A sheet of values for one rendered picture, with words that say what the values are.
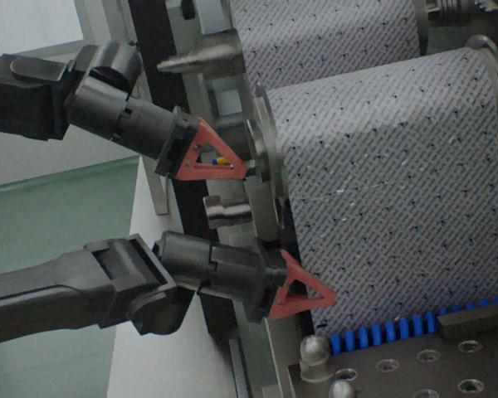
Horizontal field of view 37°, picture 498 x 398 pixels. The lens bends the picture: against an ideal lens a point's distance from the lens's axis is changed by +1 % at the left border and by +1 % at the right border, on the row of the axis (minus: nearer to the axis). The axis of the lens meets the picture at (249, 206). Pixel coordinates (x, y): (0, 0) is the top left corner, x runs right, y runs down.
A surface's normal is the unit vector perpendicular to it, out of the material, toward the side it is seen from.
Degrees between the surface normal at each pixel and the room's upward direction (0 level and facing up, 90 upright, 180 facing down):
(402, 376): 0
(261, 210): 90
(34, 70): 30
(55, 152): 90
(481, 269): 90
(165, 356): 0
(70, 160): 90
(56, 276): 39
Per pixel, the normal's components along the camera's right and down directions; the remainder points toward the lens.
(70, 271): 0.40, -0.73
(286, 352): 0.11, 0.29
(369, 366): -0.19, -0.93
